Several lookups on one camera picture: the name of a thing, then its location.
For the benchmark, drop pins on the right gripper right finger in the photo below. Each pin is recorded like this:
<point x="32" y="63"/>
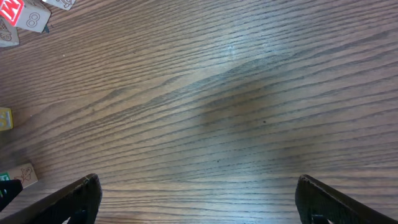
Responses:
<point x="317" y="202"/>

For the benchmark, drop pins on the yellow block far left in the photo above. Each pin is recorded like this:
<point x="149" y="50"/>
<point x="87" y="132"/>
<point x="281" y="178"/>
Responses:
<point x="6" y="120"/>

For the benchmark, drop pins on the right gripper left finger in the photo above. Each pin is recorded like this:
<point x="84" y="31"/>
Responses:
<point x="76" y="203"/>

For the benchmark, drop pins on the yellow block back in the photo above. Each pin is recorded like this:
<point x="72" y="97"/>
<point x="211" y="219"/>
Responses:
<point x="62" y="4"/>

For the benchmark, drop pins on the red block letter E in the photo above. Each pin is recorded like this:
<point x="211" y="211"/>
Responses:
<point x="25" y="14"/>

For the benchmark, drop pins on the yellow block right of E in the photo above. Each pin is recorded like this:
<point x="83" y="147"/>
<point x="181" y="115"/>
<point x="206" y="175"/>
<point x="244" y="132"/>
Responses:
<point x="8" y="33"/>

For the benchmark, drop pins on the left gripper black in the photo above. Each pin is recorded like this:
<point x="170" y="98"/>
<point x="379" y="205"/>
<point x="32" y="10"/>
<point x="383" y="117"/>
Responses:
<point x="10" y="189"/>

